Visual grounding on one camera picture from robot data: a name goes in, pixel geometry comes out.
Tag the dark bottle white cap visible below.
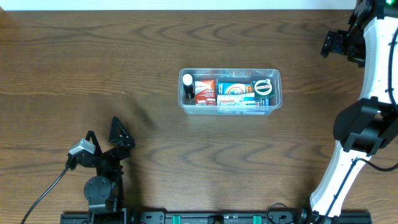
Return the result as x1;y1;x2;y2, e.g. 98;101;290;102
182;74;195;100

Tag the dark green round-label packet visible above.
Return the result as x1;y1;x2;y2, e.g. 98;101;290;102
251;78;275;100

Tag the blue Kool Fever box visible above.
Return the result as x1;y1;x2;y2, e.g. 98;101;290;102
217;82;270;106

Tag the clear plastic container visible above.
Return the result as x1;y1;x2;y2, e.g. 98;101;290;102
178;68;282;115

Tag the red medicine box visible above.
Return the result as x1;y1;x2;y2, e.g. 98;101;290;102
194;80;216;106

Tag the white Panadol box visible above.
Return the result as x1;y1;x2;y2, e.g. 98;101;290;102
217;93;256;106

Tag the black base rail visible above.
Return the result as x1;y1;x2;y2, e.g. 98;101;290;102
60;210;373;224

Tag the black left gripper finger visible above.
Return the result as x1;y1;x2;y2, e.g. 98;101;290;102
85;131;102;156
109;116;136;149

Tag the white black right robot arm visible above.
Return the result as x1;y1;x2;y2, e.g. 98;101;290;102
303;0;397;223

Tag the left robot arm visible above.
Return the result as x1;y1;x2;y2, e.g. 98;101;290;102
66;117;135;212

